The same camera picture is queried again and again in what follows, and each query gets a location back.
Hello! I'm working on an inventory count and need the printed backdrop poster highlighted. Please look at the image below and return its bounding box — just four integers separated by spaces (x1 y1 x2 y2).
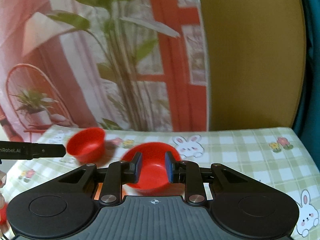
1 0 209 141

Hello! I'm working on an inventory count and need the person hand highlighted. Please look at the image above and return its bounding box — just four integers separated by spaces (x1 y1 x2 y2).
0 171 7 224

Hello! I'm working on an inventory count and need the green checkered tablecloth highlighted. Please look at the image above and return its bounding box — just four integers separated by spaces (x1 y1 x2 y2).
0 126 320 240

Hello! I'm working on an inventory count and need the brown wooden board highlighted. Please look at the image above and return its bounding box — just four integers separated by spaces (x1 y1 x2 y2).
200 0 306 130

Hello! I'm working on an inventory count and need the red bowl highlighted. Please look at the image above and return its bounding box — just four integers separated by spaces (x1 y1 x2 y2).
66 127 105 163
121 142 181 194

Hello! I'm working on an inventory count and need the teal curtain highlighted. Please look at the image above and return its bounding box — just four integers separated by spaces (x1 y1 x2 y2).
292 0 320 151

